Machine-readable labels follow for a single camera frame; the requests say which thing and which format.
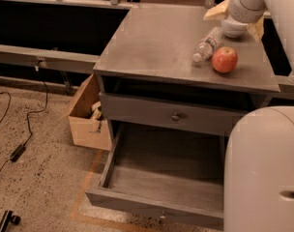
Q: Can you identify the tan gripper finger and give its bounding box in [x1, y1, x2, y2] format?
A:
[247, 16, 264, 42]
[203, 0, 230, 21]

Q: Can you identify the clear plastic water bottle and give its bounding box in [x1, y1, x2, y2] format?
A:
[192, 27, 223, 63]

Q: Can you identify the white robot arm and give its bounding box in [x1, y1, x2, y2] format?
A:
[204, 0, 294, 232]

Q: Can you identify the grey wooden drawer cabinet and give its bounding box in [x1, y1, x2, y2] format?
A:
[94, 6, 279, 139]

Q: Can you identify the round metal drawer knob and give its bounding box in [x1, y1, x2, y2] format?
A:
[171, 113, 180, 122]

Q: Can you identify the closed grey top drawer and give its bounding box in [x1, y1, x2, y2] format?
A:
[99, 93, 245, 135]

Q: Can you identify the open grey middle drawer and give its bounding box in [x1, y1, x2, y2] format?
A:
[86, 123, 223, 230]

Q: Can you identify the white ceramic bowl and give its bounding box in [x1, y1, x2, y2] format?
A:
[221, 16, 248, 38]

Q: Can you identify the red apple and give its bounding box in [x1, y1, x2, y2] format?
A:
[211, 46, 238, 73]

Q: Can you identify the cardboard box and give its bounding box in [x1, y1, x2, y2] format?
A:
[60, 74, 112, 151]

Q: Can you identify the grey metal rail bench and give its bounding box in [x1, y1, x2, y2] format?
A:
[0, 44, 99, 74]

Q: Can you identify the black power adapter with cable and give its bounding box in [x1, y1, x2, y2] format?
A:
[0, 80, 50, 183]

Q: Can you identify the black caster bracket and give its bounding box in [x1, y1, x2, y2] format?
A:
[0, 210, 21, 232]

